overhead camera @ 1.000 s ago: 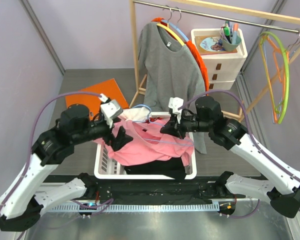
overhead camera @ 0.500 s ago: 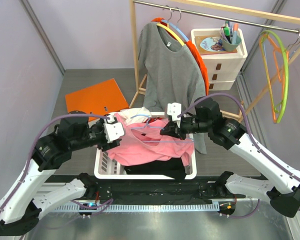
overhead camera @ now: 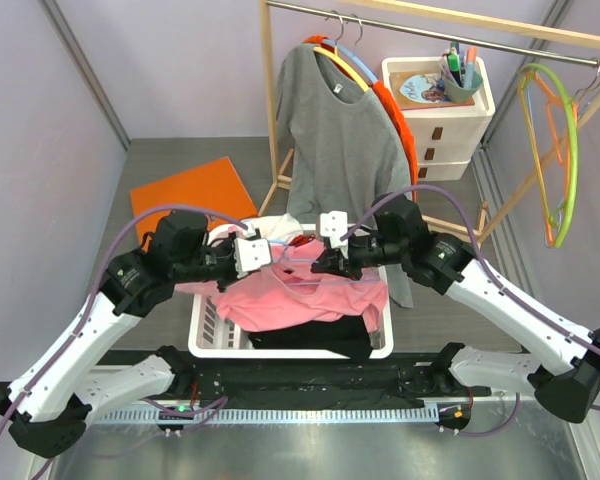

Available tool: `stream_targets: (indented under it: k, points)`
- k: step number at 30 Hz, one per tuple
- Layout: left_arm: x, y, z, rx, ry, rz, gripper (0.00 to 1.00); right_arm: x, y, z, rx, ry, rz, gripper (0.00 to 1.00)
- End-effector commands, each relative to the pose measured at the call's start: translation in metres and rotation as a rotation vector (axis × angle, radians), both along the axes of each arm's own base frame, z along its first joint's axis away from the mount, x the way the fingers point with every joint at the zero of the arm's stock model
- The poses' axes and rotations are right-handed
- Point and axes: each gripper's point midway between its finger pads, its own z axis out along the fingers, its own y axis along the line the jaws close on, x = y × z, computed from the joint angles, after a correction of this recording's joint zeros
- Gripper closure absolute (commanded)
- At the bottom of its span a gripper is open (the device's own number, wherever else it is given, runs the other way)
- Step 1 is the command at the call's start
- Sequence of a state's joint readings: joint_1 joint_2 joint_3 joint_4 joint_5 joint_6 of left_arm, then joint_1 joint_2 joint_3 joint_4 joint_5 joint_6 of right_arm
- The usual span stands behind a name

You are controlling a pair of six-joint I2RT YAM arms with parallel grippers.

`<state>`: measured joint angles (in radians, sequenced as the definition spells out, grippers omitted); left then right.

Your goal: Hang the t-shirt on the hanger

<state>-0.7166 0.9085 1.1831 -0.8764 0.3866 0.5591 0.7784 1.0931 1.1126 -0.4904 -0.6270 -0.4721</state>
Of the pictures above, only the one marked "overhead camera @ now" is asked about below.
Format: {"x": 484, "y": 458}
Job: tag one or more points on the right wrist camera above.
{"x": 331, "y": 227}

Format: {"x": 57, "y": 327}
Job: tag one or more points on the white laundry basket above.
{"x": 211, "y": 336}

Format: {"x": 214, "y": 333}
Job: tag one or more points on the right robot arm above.
{"x": 559, "y": 363}

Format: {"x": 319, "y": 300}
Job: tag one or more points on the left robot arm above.
{"x": 50, "y": 406}

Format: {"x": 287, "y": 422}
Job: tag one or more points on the grey sweatshirt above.
{"x": 347, "y": 150}

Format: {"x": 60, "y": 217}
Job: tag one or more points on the yellow hanger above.
{"x": 343, "y": 66}

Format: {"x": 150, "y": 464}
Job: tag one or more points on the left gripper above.
{"x": 229, "y": 244}

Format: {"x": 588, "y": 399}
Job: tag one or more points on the black garment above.
{"x": 346, "y": 336}

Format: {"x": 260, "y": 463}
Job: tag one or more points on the green pen cup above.
{"x": 458, "y": 92}

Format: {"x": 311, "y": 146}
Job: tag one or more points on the white garment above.
{"x": 283, "y": 228}

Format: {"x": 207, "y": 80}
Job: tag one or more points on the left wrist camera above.
{"x": 251, "y": 251}

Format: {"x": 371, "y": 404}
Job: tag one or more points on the orange binder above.
{"x": 214, "y": 185}

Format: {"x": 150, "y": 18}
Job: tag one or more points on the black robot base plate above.
{"x": 402, "y": 380}

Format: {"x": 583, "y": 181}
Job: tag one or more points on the slotted cable duct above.
{"x": 141, "y": 414}

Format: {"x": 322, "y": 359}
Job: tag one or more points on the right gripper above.
{"x": 333, "y": 261}

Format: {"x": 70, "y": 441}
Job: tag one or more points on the orange plastic hanger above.
{"x": 553, "y": 173}

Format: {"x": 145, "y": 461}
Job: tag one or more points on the pink t shirt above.
{"x": 262, "y": 302}

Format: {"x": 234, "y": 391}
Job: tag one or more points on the red printed garment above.
{"x": 306, "y": 239}

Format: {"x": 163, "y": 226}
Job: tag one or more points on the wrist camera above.
{"x": 251, "y": 251}
{"x": 331, "y": 227}

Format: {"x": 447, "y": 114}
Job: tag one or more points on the picture card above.
{"x": 414, "y": 90}

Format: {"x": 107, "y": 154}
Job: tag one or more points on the light blue wire hanger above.
{"x": 292, "y": 265}

